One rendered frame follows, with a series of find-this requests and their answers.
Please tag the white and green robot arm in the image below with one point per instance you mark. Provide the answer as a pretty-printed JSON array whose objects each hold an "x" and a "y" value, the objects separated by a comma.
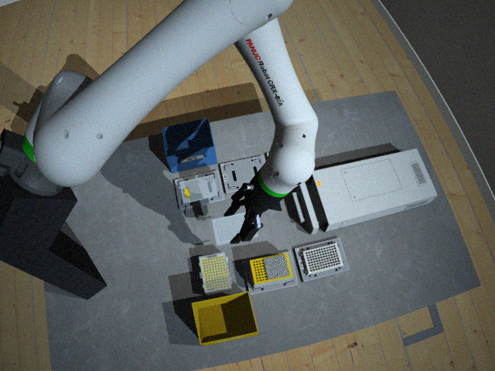
[{"x": 76, "y": 135}]

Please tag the yellow open-top bin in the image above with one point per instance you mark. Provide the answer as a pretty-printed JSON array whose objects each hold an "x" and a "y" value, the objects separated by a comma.
[{"x": 219, "y": 319}]

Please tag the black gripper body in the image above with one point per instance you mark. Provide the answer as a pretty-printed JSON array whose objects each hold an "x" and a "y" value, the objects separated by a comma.
[{"x": 256, "y": 208}]

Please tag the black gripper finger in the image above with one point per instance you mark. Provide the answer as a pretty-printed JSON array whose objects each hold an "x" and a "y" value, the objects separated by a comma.
[
  {"x": 235, "y": 205},
  {"x": 249, "y": 228}
]

